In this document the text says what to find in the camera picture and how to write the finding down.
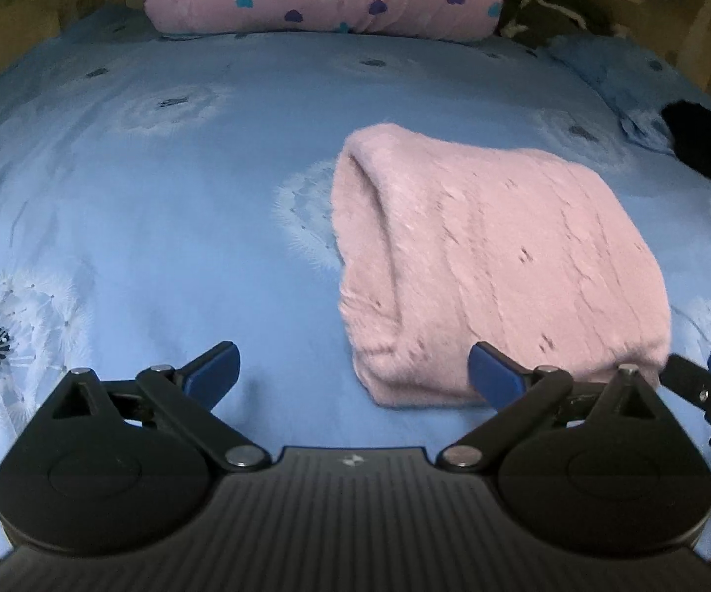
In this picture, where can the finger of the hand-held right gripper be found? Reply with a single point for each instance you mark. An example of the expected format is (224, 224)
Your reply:
(688, 376)

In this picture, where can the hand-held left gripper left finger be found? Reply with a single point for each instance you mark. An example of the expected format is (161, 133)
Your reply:
(210, 376)

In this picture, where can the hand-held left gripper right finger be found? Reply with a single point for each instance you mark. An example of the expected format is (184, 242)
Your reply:
(497, 376)

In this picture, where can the pink knitted cardigan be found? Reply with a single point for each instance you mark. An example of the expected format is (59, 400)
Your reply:
(485, 246)

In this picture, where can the blue dandelion print bedsheet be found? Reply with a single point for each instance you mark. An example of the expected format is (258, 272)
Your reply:
(146, 197)

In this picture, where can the black cloth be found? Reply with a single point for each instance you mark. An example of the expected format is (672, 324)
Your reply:
(710, 142)

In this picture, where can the blue pillow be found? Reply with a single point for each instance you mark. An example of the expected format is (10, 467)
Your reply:
(614, 74)

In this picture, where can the dark patterned cloth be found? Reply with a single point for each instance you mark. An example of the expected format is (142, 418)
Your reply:
(546, 15)

